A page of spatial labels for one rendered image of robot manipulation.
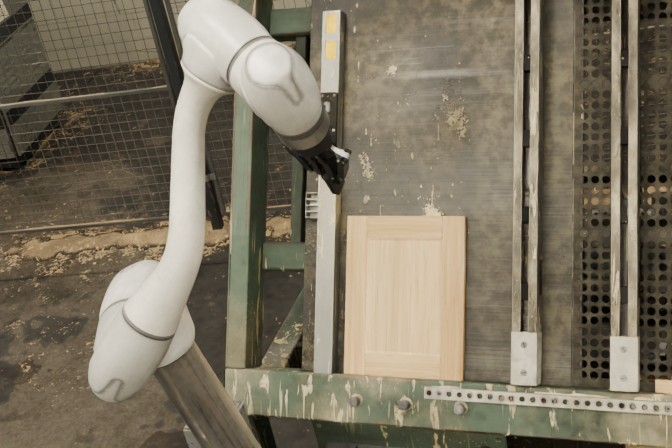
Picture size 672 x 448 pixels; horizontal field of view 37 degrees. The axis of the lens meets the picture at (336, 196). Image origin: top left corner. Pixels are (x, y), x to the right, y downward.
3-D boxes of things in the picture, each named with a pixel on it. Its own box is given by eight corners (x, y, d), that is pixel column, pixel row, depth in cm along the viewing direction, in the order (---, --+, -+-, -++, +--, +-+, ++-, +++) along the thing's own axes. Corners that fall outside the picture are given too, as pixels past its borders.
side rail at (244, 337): (242, 364, 280) (224, 367, 270) (254, -26, 288) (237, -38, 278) (262, 365, 278) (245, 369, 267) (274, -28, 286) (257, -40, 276)
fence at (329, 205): (319, 371, 265) (313, 372, 262) (328, 14, 273) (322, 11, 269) (336, 372, 264) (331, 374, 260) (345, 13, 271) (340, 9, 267)
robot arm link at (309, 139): (281, 81, 165) (291, 99, 170) (259, 129, 162) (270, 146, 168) (331, 93, 162) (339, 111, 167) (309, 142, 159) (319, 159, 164)
